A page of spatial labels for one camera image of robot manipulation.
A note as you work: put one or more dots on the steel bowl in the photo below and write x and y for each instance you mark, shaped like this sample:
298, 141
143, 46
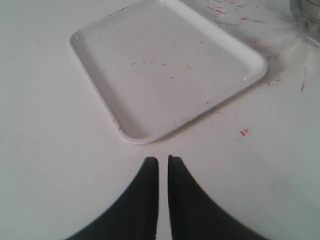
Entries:
306, 14

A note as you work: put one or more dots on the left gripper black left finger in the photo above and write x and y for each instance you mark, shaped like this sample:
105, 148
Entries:
134, 215

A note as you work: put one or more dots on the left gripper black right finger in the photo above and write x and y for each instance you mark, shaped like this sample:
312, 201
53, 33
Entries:
194, 215

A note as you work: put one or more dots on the white rectangular plastic tray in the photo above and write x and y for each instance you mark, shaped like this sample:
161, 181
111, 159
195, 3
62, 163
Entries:
157, 65

